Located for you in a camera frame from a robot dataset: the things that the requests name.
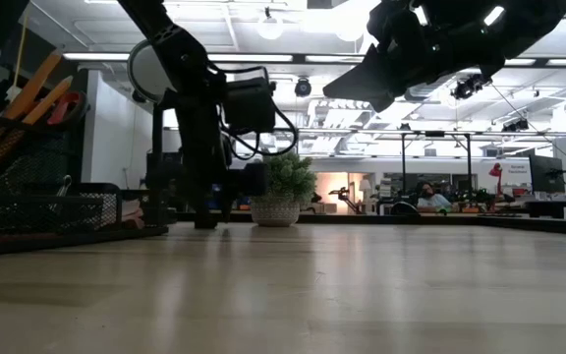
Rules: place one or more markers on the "black ceiling dome camera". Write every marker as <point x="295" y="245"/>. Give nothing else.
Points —
<point x="303" y="87"/>

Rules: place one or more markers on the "black binder clip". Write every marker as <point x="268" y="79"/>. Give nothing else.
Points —
<point x="64" y="184"/>

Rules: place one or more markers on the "red desk lamp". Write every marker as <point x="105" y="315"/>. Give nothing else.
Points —
<point x="496" y="172"/>

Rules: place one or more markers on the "person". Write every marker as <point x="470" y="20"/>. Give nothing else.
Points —
<point x="433" y="199"/>

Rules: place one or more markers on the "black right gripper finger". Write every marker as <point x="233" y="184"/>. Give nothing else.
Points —
<point x="366" y="83"/>

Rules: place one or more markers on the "black office desk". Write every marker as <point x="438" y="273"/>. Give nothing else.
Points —
<point x="558" y="204"/>

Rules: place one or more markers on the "orange wooden pencil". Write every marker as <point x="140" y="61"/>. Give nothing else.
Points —
<point x="37" y="78"/>
<point x="42" y="103"/>

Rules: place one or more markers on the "black desk lamp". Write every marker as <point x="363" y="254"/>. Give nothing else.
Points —
<point x="140" y="74"/>

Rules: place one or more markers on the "black ceiling spotlight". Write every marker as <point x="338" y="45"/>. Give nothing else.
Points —
<point x="469" y="87"/>

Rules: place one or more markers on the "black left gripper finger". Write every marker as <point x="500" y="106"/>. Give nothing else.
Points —
<point x="248" y="179"/>
<point x="165" y="177"/>

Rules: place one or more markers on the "black aluminium table frame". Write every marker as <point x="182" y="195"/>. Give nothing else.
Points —
<point x="460" y="222"/>

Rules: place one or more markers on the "overhead beam with light strips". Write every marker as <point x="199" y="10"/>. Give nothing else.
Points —
<point x="96" y="56"/>

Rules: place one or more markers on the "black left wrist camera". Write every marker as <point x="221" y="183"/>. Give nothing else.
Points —
<point x="249" y="103"/>

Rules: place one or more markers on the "black mesh desk organizer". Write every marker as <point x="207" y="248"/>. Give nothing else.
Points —
<point x="42" y="216"/>

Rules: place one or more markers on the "black computer monitor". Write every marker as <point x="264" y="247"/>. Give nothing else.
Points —
<point x="165" y="155"/>
<point x="546" y="172"/>

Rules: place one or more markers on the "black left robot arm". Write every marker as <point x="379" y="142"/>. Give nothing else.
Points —
<point x="175" y="49"/>

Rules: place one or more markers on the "artificial green potted plant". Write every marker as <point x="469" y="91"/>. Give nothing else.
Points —
<point x="288" y="177"/>

